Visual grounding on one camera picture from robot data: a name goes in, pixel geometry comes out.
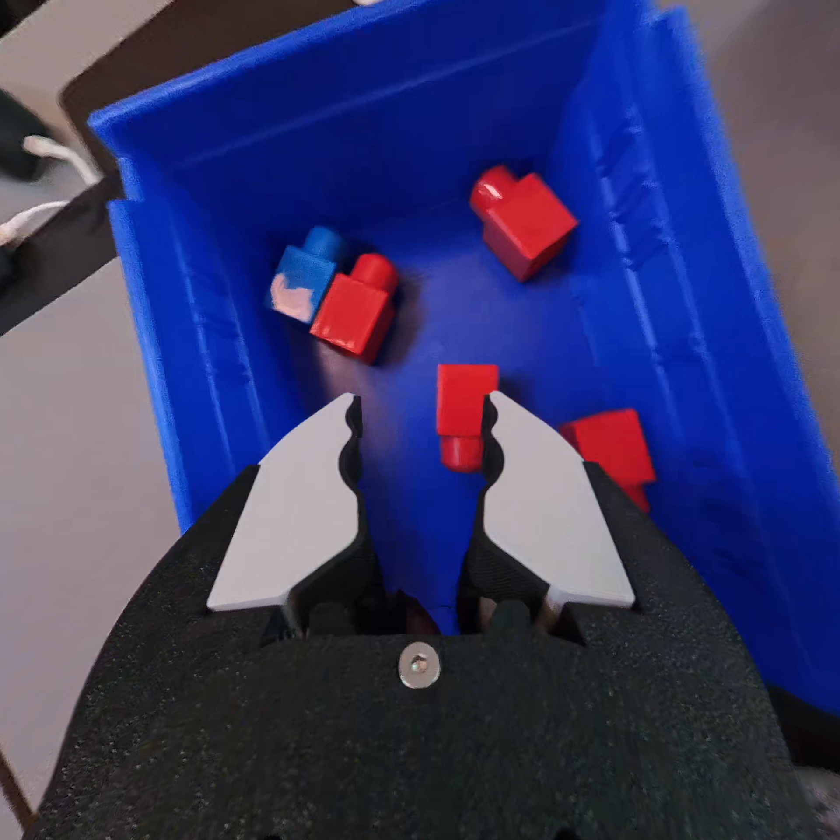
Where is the blue mega block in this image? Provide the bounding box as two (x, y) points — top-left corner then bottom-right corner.
(264, 226), (349, 327)

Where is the blue plastic bin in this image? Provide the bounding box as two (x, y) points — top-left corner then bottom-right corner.
(87, 0), (840, 713)

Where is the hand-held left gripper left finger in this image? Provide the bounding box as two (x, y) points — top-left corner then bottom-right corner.
(206, 392), (388, 636)

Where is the white cable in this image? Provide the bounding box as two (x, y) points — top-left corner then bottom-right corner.
(23, 134), (105, 185)
(0, 200), (70, 247)

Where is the person's left hand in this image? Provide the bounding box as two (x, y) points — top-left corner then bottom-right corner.
(394, 591), (442, 635)

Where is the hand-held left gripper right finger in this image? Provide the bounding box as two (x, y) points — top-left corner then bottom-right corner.
(458, 390), (636, 636)

